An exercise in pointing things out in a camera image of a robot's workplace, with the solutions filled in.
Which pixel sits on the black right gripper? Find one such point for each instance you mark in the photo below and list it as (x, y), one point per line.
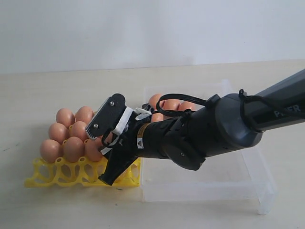
(142, 139)

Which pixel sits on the brown egg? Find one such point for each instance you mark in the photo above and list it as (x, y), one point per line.
(73, 149)
(154, 100)
(58, 132)
(157, 117)
(187, 105)
(93, 150)
(84, 114)
(171, 104)
(78, 130)
(65, 116)
(50, 150)

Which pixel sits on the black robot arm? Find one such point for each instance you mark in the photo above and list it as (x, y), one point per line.
(223, 124)

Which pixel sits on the yellow plastic egg tray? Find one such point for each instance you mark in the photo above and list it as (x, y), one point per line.
(67, 174)

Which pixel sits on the clear plastic container box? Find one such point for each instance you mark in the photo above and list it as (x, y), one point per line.
(238, 175)

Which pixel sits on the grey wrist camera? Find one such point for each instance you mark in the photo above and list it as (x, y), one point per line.
(107, 116)

